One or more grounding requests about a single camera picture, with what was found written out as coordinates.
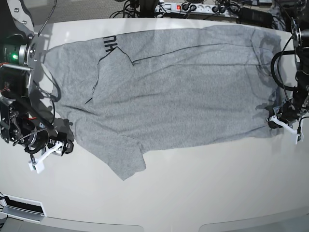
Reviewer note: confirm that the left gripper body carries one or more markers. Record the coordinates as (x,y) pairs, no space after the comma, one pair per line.
(288,112)

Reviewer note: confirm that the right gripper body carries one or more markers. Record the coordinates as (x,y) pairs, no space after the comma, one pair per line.
(38,141)

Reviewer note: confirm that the grey t-shirt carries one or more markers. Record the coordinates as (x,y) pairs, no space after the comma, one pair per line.
(127,94)

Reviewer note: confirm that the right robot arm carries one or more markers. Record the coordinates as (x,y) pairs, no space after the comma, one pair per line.
(20,122)

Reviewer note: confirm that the black power adapter brick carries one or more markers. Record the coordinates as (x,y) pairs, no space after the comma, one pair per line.
(256,17)

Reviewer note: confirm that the white power strip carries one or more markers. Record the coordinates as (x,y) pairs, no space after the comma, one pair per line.
(224,8)

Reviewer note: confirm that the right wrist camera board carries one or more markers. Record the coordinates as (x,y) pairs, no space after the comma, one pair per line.
(37,167)

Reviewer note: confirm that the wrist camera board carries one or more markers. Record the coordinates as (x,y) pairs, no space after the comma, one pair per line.
(37,167)
(297,137)

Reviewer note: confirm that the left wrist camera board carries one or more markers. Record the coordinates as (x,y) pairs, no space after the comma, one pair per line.
(297,137)

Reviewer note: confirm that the table cable grommet slot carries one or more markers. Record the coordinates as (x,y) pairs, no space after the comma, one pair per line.
(22,208)

